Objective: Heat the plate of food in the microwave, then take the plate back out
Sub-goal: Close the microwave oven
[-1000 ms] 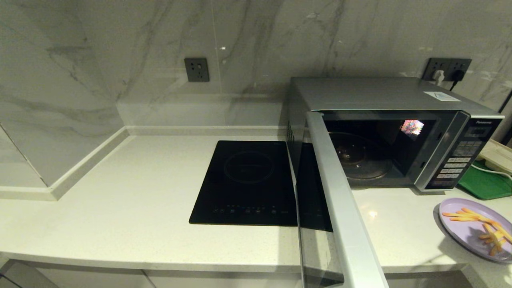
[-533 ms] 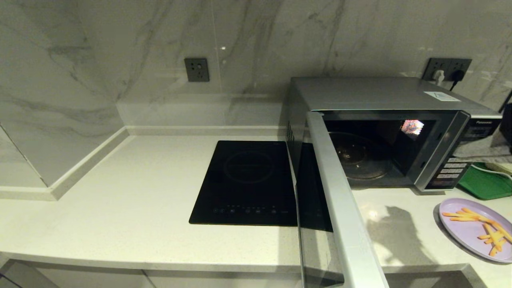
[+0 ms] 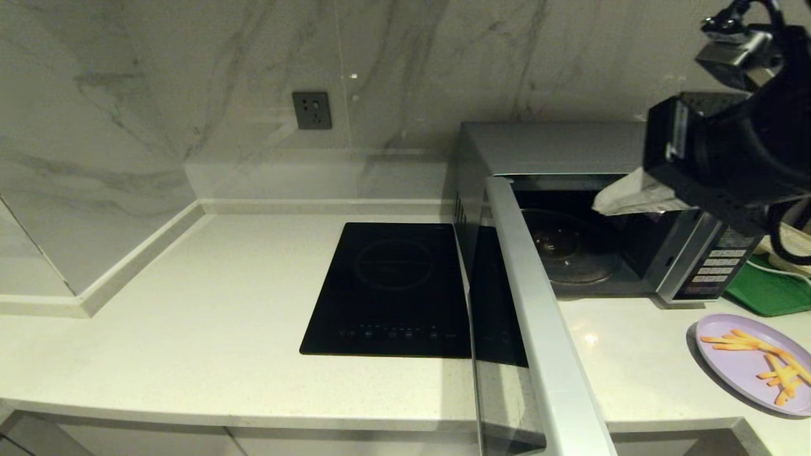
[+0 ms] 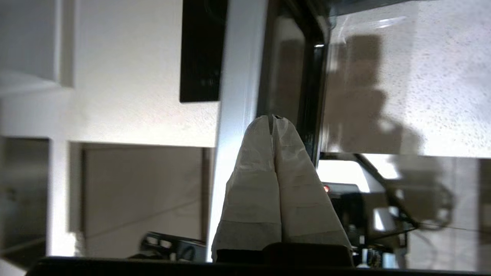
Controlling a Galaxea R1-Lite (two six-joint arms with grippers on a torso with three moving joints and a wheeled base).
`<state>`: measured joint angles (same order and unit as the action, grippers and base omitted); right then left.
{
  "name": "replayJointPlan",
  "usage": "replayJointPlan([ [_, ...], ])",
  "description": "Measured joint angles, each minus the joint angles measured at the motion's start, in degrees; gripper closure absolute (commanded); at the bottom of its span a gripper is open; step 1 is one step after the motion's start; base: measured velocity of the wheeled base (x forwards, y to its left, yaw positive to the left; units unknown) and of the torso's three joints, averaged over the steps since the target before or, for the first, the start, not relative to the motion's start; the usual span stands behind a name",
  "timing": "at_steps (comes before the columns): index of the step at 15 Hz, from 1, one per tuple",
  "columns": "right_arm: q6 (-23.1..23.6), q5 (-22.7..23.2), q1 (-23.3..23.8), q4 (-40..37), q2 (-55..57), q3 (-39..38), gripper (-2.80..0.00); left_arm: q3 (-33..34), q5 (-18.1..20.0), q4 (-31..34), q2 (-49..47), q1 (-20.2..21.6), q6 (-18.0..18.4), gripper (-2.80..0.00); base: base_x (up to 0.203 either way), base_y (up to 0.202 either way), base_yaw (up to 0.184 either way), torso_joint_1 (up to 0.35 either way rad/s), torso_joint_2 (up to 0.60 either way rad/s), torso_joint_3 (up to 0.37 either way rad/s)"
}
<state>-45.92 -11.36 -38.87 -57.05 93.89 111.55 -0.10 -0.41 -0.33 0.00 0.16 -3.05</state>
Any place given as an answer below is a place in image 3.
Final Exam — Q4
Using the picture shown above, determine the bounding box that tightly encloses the purple oval plate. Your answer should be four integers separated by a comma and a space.
695, 313, 811, 417

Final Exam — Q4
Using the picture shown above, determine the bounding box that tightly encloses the microwave door with dark glass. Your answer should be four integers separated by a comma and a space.
468, 175, 618, 456

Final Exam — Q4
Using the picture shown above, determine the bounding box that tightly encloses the green plastic cutting board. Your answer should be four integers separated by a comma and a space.
724, 253, 811, 317

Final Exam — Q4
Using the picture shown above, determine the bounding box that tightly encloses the white power cable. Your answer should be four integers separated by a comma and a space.
748, 258, 811, 279

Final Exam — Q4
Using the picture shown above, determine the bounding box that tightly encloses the grey single wall socket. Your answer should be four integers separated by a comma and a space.
292, 91, 333, 130

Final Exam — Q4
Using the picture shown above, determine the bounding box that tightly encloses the silver microwave oven body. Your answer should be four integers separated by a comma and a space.
451, 121, 764, 309

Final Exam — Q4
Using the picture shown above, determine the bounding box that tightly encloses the black glass induction cooktop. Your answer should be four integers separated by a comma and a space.
299, 222, 473, 359

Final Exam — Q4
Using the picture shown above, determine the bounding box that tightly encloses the beige cabinet front panel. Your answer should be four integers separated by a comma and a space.
608, 431, 745, 456

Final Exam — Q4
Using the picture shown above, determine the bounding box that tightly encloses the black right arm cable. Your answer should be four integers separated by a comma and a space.
700, 0, 811, 267

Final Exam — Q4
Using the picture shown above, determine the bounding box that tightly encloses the beige plastic power strip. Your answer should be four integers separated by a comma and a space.
760, 222, 811, 278

